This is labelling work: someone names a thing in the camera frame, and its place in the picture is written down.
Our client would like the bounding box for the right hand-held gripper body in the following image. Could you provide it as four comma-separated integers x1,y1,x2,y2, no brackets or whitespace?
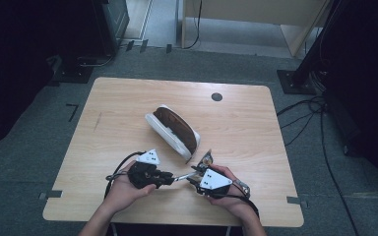
195,167,234,200

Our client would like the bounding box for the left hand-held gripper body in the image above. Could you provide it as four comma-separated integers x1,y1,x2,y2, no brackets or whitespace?
127,148,165,191

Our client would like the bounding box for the white and brown pencil case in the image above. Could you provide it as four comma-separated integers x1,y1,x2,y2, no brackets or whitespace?
145,104,202,161

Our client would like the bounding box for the person's right hand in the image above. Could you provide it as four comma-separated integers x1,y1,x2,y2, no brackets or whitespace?
206,164,256,219

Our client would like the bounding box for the person's left hand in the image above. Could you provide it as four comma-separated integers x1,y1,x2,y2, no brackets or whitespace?
105,161,158,214

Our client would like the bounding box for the grey tape strip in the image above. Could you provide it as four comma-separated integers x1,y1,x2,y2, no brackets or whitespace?
285,195,310,208
38,189,64,201

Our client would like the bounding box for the black angled floor tape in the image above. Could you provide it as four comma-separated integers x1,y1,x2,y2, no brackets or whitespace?
65,103,80,123

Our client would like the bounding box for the dark cabinet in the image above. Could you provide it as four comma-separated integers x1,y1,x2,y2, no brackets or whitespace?
91,0,131,57

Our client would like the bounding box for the dark curtain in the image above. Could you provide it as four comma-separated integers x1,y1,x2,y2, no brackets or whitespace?
0,0,103,153

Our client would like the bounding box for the light wooden desk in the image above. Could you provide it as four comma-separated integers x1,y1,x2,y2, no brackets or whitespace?
180,0,330,59

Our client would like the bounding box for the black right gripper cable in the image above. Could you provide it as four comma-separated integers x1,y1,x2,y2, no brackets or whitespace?
210,179,261,220

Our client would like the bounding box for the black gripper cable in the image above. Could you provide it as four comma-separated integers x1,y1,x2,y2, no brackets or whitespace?
210,179,261,220
103,150,146,200

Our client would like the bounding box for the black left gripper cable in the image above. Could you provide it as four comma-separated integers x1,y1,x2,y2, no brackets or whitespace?
103,150,146,200

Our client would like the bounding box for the long black floor cable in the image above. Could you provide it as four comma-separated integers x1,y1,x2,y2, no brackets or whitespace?
319,104,353,230

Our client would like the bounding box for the black stand base plate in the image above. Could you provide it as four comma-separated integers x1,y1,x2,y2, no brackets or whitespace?
46,54,95,87

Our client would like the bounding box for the black stand with base plate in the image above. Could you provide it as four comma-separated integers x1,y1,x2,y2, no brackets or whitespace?
277,0,346,96

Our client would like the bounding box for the black hanging cable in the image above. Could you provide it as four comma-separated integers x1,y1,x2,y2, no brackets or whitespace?
182,0,204,50

